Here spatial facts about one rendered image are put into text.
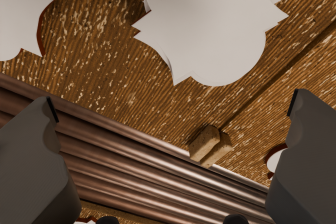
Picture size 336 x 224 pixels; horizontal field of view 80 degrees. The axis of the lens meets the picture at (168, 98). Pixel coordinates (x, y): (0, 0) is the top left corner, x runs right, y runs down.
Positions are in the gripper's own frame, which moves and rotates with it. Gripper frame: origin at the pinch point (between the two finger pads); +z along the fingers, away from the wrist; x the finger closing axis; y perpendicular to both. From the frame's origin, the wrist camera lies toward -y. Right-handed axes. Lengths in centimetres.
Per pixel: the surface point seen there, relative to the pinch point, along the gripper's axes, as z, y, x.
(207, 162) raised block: 10.8, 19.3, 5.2
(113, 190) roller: 17.2, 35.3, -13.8
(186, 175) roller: 16.1, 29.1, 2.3
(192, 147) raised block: 12.2, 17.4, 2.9
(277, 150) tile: 12.6, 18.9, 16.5
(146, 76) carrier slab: 12.4, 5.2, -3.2
